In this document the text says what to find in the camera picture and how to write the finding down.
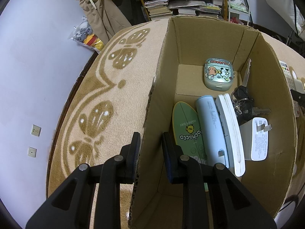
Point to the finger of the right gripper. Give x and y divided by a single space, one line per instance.
298 97

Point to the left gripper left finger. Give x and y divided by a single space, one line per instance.
90 191

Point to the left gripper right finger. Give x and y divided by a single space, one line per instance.
211 194

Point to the white TV remote control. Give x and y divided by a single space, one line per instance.
290 84

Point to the light blue power bank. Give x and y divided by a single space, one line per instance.
213 136

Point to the cardboard box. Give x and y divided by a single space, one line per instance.
181 45

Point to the white square charger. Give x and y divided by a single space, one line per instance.
298 86

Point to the white plug adapter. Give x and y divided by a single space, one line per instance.
254 135

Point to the bunch of keys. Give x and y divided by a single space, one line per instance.
243 103

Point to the green cartoon remote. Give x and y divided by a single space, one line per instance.
187 131

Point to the white slim remote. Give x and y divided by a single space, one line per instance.
232 134

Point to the cartoon earbuds case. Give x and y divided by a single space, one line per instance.
218 74

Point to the beige floral rug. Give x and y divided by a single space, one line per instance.
111 104

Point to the white utility cart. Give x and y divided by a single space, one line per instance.
239 11

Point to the wooden bookshelf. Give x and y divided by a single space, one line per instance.
213 8

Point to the stack of books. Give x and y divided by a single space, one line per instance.
158 9

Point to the plush toys in bag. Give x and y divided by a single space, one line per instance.
83 34

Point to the tan coat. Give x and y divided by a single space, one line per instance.
105 18

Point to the wall socket lower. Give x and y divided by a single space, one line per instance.
32 152

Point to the wall socket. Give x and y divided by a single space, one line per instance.
36 130
32 152

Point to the wall socket upper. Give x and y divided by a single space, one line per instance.
36 130

